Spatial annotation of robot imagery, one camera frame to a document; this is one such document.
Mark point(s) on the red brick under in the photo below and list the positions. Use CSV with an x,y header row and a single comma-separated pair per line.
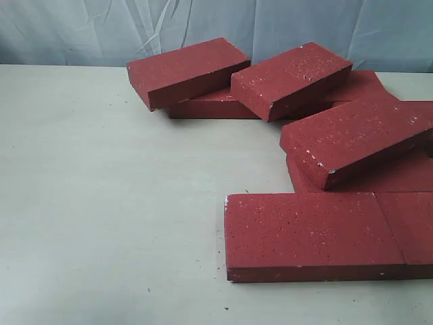
x,y
217,105

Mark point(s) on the red brick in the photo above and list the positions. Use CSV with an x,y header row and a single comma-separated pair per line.
x,y
312,237
409,216
176,76
358,83
280,85
348,140

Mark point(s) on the red brick second row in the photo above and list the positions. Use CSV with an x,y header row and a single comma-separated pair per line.
x,y
409,173

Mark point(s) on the white backdrop cloth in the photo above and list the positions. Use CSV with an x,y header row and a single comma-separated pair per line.
x,y
385,36

